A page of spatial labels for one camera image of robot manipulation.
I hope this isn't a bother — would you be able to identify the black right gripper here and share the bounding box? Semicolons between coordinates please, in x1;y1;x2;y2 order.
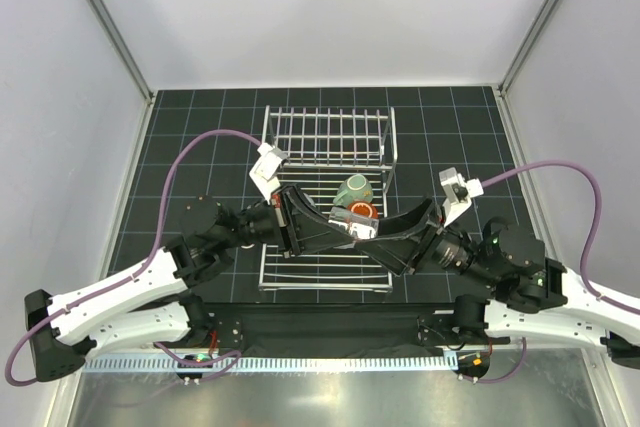
350;193;497;288

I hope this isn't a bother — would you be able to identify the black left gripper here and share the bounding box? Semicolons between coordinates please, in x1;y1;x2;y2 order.
218;183;353;258

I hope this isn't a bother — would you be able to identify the small clear shot glass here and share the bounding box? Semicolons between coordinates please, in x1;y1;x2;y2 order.
329;206;379;240

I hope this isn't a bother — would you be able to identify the orange brown ceramic mug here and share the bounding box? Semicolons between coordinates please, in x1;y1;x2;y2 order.
348;201;378;219

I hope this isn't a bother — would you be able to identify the mint green ceramic mug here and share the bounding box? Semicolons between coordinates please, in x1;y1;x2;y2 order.
333;174;374;207

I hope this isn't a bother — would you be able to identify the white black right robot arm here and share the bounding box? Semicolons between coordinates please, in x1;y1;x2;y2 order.
355;200;639;369

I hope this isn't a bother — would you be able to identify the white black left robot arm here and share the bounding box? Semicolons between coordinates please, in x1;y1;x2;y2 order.
20;185;379;383

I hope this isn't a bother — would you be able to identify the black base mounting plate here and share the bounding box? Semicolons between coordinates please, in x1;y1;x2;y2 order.
194;302;511;354

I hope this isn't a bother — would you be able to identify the black grid table mat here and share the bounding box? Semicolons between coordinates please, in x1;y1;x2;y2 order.
107;86;532;304

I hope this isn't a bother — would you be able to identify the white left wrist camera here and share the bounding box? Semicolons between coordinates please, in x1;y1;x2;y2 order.
249;143;288;200

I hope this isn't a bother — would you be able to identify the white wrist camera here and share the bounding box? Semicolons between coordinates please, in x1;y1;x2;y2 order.
439;167;484;227
249;143;288;200

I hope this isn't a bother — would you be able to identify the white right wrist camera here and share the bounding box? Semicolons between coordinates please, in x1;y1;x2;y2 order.
439;167;484;227

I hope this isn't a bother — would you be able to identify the chrome wire dish rack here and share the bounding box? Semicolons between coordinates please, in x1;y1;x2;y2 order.
258;107;398;293

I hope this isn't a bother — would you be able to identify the perforated aluminium cable rail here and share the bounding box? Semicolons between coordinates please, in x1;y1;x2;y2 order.
83;352;458;374

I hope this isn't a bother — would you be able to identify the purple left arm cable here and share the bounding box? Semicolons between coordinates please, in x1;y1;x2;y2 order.
4;129;264;387

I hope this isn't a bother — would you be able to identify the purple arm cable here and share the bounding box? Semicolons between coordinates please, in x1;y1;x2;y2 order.
4;129;264;387
479;159;640;308

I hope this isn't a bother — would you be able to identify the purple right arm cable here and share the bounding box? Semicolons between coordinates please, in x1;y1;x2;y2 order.
479;159;640;308

